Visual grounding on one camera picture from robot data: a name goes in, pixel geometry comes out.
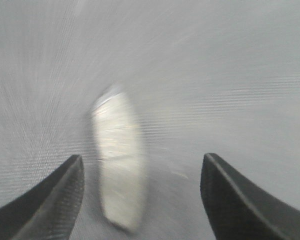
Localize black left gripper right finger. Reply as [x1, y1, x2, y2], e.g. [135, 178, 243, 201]
[200, 153, 300, 240]

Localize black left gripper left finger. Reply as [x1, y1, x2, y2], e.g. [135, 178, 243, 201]
[0, 155, 85, 240]

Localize brake pad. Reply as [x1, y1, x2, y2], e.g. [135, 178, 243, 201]
[91, 85, 148, 234]

